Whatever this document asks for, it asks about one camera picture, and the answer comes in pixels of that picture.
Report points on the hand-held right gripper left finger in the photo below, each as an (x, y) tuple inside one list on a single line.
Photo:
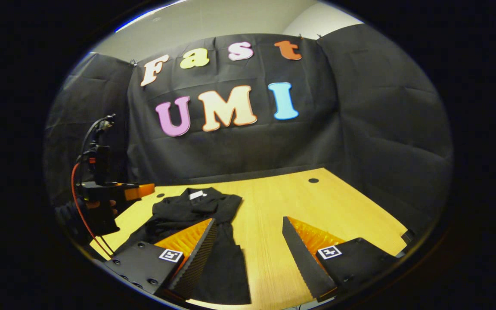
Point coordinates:
[(196, 262)]

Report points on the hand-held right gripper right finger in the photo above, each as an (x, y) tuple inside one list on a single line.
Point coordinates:
[(302, 258)]

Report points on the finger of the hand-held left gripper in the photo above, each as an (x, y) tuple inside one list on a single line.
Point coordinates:
[(140, 190)]

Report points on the black garment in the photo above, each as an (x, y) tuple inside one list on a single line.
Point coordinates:
[(187, 211)]

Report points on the black backdrop cloth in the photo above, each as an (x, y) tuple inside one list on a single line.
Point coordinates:
[(381, 129)]

